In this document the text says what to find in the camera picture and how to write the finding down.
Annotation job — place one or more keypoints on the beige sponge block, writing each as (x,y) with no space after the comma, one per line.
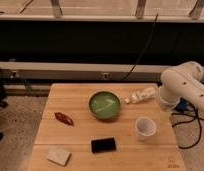
(58,155)

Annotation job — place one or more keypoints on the black rectangular phone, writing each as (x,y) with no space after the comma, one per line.
(103,145)

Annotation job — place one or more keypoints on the blue box on floor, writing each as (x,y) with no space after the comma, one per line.
(181,106)

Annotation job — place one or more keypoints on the white ceramic cup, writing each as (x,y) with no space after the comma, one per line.
(144,127)

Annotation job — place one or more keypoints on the green ceramic bowl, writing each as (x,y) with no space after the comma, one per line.
(104,105)

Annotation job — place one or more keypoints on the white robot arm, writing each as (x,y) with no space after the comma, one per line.
(181,81)

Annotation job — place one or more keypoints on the wooden table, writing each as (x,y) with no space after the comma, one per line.
(157,153)

